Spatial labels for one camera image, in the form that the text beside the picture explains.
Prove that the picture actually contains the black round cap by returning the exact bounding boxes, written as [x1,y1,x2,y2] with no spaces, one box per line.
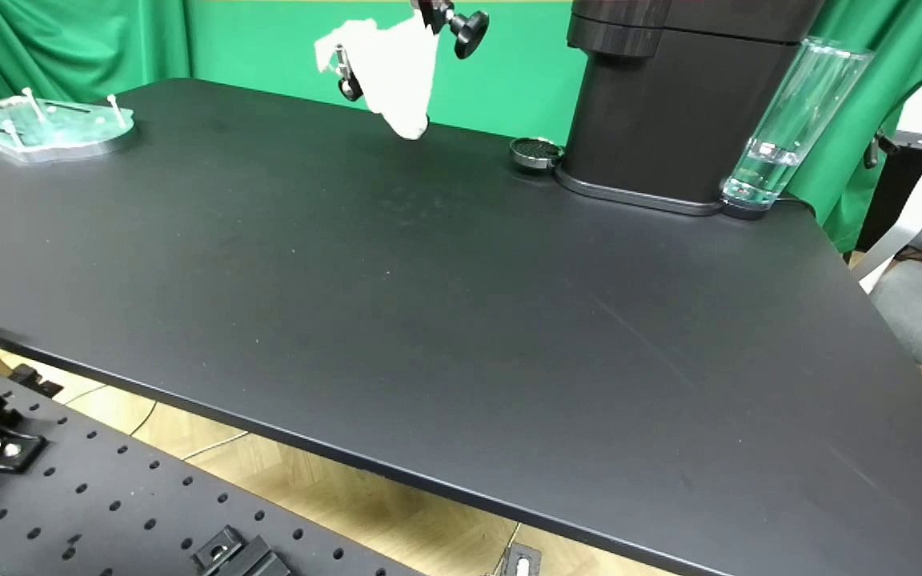
[508,133,569,177]

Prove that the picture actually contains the green backdrop curtain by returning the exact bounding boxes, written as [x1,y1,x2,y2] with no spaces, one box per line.
[0,0,922,257]

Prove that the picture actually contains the black perforated breadboard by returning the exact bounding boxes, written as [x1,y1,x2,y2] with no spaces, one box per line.
[0,360,424,576]

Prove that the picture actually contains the white cloth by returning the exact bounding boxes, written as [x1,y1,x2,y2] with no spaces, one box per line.
[310,13,444,144]

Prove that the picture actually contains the small black clamp bracket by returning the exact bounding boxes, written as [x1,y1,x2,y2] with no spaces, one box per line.
[6,360,69,401]
[188,521,301,576]

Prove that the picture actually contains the tall clear container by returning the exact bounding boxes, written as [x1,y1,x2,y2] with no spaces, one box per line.
[716,34,879,215]

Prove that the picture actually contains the clear glass tray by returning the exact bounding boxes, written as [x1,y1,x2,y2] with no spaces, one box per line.
[0,88,140,160]

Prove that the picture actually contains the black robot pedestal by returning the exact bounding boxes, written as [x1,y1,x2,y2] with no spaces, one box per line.
[555,0,829,221]

